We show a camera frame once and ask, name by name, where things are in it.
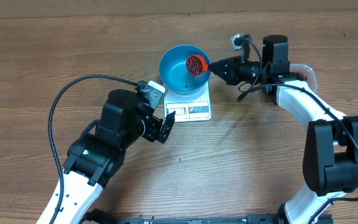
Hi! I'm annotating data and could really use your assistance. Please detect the red beans in container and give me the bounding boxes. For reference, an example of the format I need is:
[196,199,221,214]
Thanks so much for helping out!
[295,72,308,82]

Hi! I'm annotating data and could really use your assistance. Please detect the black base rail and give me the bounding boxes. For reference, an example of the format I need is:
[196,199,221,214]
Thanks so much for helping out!
[82,208,334,224]

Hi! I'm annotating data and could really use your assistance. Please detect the red measuring scoop blue handle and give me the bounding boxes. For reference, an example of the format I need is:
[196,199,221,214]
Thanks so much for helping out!
[185,55,209,77]

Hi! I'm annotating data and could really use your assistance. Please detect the clear plastic container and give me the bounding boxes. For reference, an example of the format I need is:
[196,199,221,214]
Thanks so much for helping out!
[290,63,318,93]

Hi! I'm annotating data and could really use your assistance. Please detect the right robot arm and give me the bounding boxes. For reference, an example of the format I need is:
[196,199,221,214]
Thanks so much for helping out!
[208,34,358,223]

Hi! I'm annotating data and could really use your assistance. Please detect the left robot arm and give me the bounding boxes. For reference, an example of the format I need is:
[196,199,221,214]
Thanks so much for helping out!
[38,87,175,223]

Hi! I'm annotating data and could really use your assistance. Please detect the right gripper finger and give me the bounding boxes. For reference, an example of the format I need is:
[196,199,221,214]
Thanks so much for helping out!
[209,58,231,67]
[208,63,228,82]

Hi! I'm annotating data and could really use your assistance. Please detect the white digital kitchen scale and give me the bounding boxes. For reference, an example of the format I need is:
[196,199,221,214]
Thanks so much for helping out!
[163,83,212,123]

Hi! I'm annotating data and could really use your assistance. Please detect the blue metal bowl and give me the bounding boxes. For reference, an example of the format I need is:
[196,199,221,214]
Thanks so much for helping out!
[159,45,211,95]

